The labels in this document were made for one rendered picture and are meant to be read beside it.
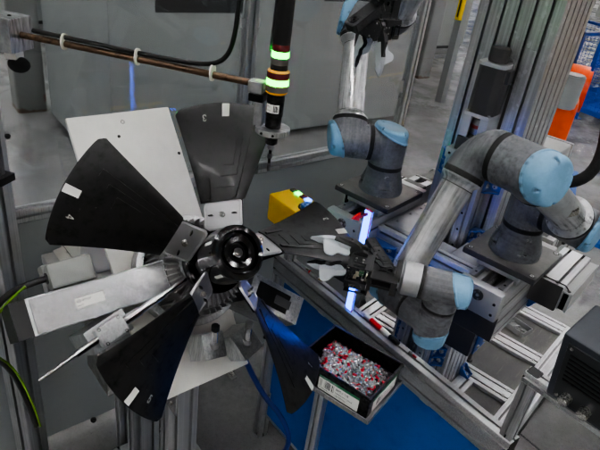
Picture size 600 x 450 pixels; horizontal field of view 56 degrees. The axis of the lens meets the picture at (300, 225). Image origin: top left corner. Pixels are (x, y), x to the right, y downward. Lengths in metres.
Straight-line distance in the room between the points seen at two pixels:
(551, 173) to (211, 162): 0.72
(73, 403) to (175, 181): 1.13
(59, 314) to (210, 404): 1.40
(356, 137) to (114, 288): 0.95
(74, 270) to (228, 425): 1.34
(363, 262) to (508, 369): 1.58
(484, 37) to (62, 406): 1.91
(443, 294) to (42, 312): 0.80
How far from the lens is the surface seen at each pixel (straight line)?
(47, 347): 2.12
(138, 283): 1.26
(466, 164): 1.32
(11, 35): 1.38
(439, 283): 1.23
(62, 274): 1.26
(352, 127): 1.86
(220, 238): 1.16
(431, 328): 1.29
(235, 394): 2.56
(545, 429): 2.85
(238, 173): 1.25
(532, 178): 1.24
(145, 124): 1.49
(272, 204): 1.75
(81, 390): 2.31
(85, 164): 1.13
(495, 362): 2.72
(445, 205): 1.32
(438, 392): 1.53
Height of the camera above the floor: 1.86
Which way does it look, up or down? 29 degrees down
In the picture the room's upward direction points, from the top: 8 degrees clockwise
